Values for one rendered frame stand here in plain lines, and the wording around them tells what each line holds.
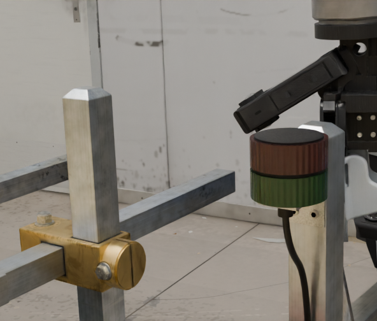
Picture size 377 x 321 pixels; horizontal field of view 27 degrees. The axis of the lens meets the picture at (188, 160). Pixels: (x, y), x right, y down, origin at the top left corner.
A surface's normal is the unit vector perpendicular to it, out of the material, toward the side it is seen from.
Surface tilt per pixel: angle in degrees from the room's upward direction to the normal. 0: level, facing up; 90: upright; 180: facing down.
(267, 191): 90
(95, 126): 90
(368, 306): 0
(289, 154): 90
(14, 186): 90
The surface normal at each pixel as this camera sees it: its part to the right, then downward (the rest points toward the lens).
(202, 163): -0.50, 0.23
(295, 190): 0.03, 0.25
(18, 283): 0.82, 0.11
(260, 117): -0.25, 0.22
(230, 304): -0.04, -0.97
